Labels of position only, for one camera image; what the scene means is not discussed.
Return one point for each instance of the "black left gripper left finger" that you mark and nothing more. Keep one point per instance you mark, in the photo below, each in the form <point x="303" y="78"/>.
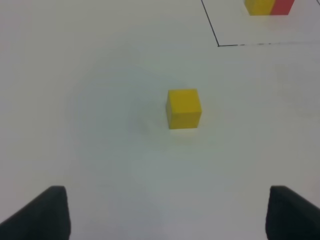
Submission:
<point x="46" y="217"/>

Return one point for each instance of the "template red cube block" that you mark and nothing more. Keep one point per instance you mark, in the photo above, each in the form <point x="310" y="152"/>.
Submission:
<point x="281" y="7"/>

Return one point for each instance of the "template yellow cube block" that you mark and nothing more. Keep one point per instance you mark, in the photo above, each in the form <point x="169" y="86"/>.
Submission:
<point x="259" y="7"/>

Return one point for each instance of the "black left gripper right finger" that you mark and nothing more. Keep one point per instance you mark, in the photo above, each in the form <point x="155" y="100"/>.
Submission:
<point x="290" y="216"/>

